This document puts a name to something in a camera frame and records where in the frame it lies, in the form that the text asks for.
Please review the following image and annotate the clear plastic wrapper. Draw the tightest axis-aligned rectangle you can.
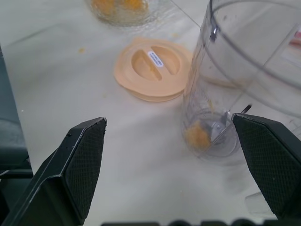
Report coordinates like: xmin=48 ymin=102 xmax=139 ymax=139
xmin=244 ymin=192 xmax=276 ymax=216

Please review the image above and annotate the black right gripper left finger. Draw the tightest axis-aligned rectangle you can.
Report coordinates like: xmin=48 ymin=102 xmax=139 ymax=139
xmin=0 ymin=116 xmax=108 ymax=226

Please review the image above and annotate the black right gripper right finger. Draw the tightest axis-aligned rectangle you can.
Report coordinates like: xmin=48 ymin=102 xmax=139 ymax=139
xmin=232 ymin=113 xmax=301 ymax=222

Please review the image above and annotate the glass plate with orange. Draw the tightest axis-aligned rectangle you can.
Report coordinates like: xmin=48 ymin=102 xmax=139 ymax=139
xmin=84 ymin=0 xmax=172 ymax=28

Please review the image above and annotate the clear blender jar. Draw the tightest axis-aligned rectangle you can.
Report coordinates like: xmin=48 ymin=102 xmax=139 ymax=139
xmin=181 ymin=0 xmax=301 ymax=167

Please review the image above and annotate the cream blender lid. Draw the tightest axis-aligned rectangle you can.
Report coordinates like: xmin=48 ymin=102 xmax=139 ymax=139
xmin=113 ymin=36 xmax=194 ymax=103

